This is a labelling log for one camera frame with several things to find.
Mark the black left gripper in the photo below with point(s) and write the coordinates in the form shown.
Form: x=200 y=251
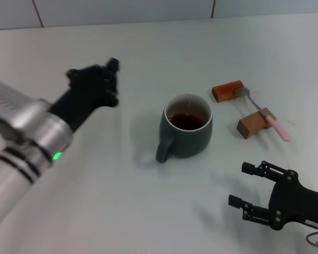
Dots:
x=77 y=105

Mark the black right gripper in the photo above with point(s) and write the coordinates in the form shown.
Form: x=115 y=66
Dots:
x=299 y=201

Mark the grey ceramic cup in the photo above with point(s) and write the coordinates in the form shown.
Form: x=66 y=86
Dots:
x=190 y=143

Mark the reddish wooden spoon rest block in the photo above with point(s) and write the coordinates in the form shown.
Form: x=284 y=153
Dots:
x=222 y=92

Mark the light brown wooden block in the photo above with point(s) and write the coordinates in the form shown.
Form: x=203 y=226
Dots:
x=250 y=123

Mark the dark brown tea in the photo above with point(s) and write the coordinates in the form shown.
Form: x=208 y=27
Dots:
x=186 y=121

